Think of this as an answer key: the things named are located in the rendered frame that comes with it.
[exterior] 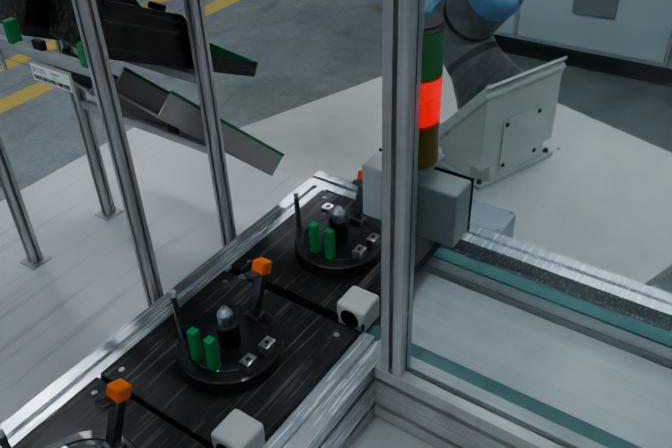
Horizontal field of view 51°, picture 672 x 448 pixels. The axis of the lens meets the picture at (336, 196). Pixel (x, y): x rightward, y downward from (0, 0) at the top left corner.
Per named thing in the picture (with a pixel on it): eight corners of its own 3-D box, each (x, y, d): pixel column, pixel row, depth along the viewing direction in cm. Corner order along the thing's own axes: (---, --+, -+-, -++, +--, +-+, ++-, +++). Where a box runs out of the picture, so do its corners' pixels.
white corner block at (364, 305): (353, 304, 103) (353, 283, 101) (380, 316, 101) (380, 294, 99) (335, 323, 100) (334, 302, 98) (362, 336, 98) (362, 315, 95)
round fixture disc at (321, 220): (328, 212, 118) (328, 202, 117) (401, 239, 112) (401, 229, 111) (276, 257, 109) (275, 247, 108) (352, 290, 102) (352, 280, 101)
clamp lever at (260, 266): (253, 307, 96) (261, 255, 94) (264, 312, 96) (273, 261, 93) (236, 314, 93) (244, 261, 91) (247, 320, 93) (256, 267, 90)
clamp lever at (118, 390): (114, 435, 80) (120, 376, 78) (126, 443, 79) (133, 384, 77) (87, 449, 77) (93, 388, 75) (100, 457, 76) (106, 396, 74)
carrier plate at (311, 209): (322, 198, 125) (321, 188, 124) (443, 243, 114) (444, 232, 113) (232, 274, 109) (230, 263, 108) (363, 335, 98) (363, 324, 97)
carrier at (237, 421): (225, 279, 108) (215, 213, 101) (357, 342, 97) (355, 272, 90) (101, 384, 92) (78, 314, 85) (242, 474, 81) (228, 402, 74)
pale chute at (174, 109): (226, 151, 133) (237, 130, 133) (272, 176, 125) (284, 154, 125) (110, 91, 110) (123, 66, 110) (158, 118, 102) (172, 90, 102)
